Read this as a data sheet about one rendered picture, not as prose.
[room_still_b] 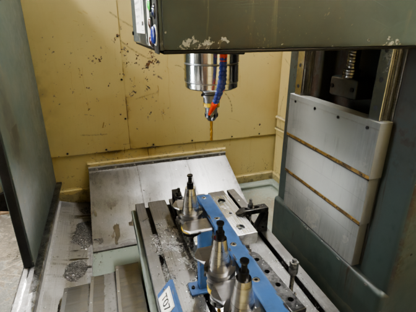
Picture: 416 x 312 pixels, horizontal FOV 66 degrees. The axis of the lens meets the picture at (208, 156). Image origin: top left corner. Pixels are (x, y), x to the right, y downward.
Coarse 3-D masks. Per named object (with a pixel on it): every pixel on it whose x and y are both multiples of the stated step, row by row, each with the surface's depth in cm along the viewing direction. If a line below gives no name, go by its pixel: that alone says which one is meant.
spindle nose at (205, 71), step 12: (192, 60) 87; (204, 60) 85; (216, 60) 85; (228, 60) 87; (192, 72) 88; (204, 72) 87; (216, 72) 86; (228, 72) 88; (192, 84) 90; (204, 84) 88; (216, 84) 88; (228, 84) 89
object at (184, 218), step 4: (180, 208) 84; (200, 208) 84; (180, 212) 84; (200, 212) 82; (180, 216) 82; (184, 216) 81; (188, 216) 81; (192, 216) 81; (196, 216) 81; (200, 216) 82; (180, 220) 82; (184, 220) 82; (188, 220) 81
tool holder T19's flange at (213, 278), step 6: (204, 264) 64; (204, 270) 64; (234, 270) 63; (204, 276) 64; (210, 276) 61; (216, 276) 61; (222, 276) 61; (228, 276) 61; (234, 276) 64; (210, 282) 62; (216, 282) 62
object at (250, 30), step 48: (144, 0) 67; (192, 0) 55; (240, 0) 58; (288, 0) 60; (336, 0) 63; (384, 0) 67; (192, 48) 58; (240, 48) 61; (288, 48) 64; (336, 48) 68; (384, 48) 72
